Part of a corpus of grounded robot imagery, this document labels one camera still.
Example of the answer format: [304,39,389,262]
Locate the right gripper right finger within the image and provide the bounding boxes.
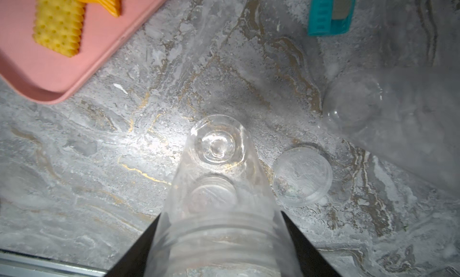
[282,212,341,277]

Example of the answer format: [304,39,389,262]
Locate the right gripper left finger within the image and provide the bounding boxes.
[104,215,160,277]

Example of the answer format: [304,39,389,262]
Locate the clear jar lid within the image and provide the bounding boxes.
[273,147,333,207]

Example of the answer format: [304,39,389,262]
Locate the clear jar brown cookies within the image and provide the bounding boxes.
[145,115,302,277]

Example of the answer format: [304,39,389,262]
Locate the clear jar with cookies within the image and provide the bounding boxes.
[323,67,460,196]

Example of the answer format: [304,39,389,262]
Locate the pink plastic tray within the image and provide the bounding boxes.
[1,0,167,104]

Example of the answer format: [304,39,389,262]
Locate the teal utility knife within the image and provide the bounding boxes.
[307,0,356,36]

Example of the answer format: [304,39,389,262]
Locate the yellow square waffle cookie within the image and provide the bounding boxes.
[32,0,86,57]

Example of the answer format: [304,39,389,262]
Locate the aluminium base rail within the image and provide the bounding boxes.
[1,249,107,277]

